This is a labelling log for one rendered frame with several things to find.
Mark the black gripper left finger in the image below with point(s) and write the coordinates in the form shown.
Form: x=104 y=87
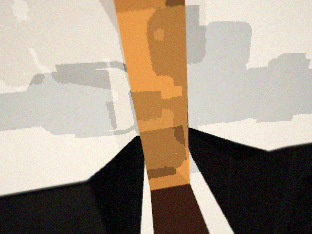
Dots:
x=108 y=202

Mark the orange bar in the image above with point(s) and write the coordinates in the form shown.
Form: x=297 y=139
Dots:
x=153 y=35

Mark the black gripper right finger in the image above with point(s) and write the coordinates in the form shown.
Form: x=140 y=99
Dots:
x=255 y=188

